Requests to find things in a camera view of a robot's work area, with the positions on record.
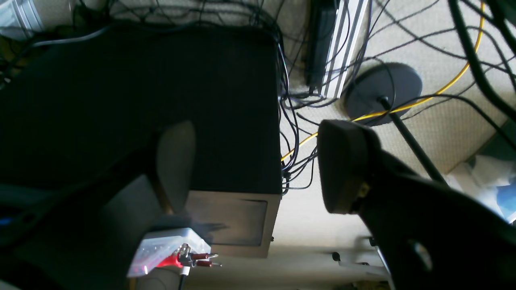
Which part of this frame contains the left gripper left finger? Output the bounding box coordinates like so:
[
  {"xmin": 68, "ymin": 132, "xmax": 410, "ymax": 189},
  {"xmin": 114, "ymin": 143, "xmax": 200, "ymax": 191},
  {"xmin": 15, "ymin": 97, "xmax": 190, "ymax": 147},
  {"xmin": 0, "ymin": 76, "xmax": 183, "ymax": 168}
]
[{"xmin": 1, "ymin": 120, "xmax": 196, "ymax": 290}]

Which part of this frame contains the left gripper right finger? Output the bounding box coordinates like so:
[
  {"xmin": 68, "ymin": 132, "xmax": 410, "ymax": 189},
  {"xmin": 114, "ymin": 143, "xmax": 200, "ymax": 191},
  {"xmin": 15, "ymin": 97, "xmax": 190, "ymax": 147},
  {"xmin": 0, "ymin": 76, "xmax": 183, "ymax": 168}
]
[{"xmin": 317, "ymin": 120, "xmax": 516, "ymax": 290}]

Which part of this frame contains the clear plastic connector box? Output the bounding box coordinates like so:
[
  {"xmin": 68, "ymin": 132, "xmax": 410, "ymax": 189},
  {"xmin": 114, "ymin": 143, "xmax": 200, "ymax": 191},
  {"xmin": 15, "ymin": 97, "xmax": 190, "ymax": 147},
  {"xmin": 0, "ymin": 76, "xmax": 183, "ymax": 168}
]
[{"xmin": 127, "ymin": 228, "xmax": 221, "ymax": 278}]

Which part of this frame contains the black computer case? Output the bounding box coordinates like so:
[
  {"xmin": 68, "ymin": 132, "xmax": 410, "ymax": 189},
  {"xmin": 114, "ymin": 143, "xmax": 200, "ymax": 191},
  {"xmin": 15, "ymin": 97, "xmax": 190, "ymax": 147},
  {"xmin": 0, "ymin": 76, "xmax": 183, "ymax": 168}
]
[{"xmin": 1, "ymin": 25, "xmax": 281, "ymax": 258}]

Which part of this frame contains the round black stand base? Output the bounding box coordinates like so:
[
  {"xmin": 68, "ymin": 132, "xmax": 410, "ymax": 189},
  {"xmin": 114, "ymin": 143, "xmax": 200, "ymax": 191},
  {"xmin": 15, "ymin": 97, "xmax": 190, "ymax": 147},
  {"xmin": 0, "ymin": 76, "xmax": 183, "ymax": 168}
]
[{"xmin": 343, "ymin": 62, "xmax": 423, "ymax": 120}]

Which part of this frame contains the yellow cable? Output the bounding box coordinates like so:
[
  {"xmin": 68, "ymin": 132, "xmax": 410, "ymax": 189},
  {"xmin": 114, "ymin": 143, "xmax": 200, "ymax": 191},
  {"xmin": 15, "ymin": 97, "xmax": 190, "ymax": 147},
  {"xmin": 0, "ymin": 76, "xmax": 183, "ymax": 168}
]
[{"xmin": 281, "ymin": 0, "xmax": 485, "ymax": 162}]

